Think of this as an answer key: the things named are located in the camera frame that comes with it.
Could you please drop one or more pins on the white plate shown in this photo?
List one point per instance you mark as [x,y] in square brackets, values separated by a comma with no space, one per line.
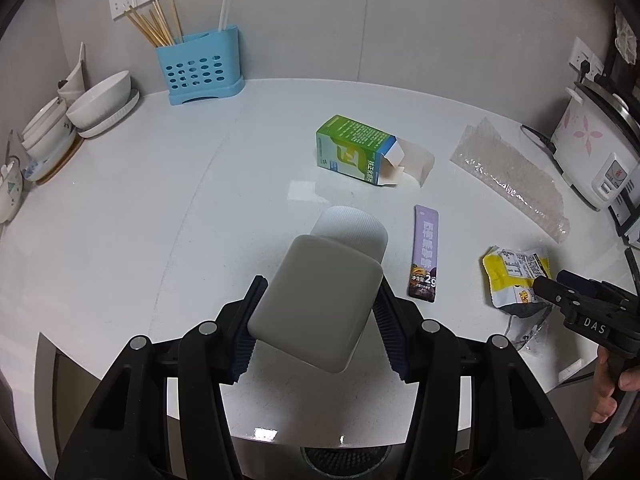
[117,120]

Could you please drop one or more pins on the purple sachet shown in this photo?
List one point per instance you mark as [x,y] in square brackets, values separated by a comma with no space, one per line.
[425,255]

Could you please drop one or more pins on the green medicine box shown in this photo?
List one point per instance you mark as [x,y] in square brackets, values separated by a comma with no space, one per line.
[350,145]

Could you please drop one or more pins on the black trash bin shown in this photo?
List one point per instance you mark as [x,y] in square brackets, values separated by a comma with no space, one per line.
[345,460]

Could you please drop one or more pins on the clear bubble wrap sheet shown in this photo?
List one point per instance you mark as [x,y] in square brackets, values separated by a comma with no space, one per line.
[500,170]

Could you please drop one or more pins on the blue patterned plate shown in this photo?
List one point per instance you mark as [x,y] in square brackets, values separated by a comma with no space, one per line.
[45,167]

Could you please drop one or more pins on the bundle of wooden chopsticks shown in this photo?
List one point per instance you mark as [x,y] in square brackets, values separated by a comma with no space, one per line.
[155,22]

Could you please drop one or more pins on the large white bowl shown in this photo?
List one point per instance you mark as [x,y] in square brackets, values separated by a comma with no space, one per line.
[100,102]

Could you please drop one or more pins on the white ceramic spoon holder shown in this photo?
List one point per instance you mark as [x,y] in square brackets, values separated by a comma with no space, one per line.
[72,80]

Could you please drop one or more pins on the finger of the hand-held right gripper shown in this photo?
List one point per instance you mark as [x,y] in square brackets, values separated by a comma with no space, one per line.
[547,290]
[575,284]

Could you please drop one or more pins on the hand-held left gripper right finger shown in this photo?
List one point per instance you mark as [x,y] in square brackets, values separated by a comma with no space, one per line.
[395,335]

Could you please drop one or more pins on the black metal rack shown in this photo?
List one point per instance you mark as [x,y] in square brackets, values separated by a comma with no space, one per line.
[612,80]

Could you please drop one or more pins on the metal spoon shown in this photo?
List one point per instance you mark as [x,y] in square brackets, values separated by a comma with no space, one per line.
[11,147]

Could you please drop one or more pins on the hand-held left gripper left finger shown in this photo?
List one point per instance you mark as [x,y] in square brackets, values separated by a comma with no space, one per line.
[245,340]

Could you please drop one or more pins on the yellow snack wrapper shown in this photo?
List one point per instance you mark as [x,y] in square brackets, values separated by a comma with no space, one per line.
[505,275]

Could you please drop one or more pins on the white floral rice cooker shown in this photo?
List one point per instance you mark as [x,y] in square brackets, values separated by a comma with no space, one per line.
[595,145]

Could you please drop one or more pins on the white wall socket with plug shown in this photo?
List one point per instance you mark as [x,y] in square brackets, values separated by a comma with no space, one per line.
[585,57]

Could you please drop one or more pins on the white plastic straw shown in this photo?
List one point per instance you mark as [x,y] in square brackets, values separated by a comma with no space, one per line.
[222,5]
[230,2]

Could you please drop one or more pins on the white plastic bottle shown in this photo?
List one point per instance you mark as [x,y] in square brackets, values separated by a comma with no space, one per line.
[315,300]

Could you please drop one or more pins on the small green patterned bowl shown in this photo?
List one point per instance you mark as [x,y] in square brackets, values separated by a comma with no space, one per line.
[10,192]

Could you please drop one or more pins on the blue utensil holder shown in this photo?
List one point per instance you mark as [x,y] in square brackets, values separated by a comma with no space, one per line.
[200,70]

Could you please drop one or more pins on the wooden trivet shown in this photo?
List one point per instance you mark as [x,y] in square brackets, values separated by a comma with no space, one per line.
[70,160]

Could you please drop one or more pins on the white patterned bowl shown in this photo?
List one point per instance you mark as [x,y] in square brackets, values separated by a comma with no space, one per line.
[55,147]
[52,132]
[42,117]

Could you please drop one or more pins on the person's right hand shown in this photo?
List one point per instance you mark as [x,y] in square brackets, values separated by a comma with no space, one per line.
[602,390]

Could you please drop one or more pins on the hanging white cloth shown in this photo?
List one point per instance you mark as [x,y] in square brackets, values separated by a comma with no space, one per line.
[625,35]

